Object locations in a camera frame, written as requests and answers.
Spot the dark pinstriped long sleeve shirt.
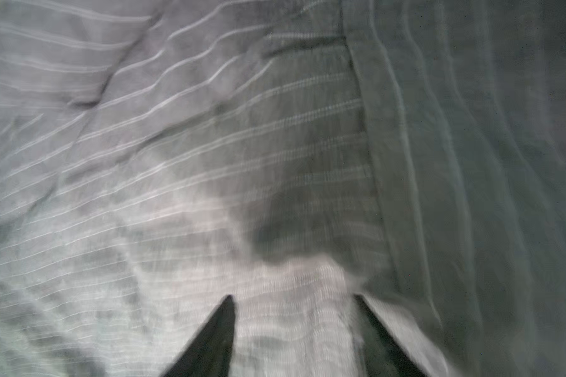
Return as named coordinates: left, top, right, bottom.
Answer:
left=0, top=1, right=566, bottom=376

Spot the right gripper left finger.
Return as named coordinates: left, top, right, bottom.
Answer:
left=163, top=295, right=236, bottom=377

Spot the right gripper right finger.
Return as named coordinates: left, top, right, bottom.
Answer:
left=353, top=295, right=425, bottom=377

